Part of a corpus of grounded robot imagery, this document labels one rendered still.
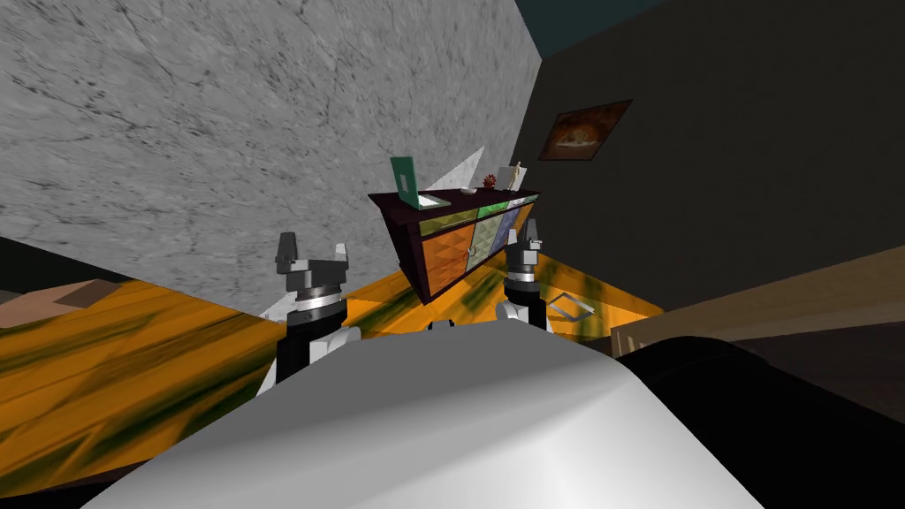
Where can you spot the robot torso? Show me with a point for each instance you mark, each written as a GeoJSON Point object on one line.
{"type": "Point", "coordinates": [438, 424]}

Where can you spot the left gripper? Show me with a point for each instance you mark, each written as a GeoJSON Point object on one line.
{"type": "Point", "coordinates": [311, 274]}

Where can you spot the dark sideboard with colourful doors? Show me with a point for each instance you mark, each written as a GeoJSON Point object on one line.
{"type": "Point", "coordinates": [452, 247]}

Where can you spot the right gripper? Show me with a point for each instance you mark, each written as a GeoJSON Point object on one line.
{"type": "Point", "coordinates": [524, 254]}

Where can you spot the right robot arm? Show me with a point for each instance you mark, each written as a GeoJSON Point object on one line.
{"type": "Point", "coordinates": [735, 424]}

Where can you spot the brown framed wall picture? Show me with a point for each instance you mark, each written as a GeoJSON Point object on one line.
{"type": "Point", "coordinates": [583, 131]}

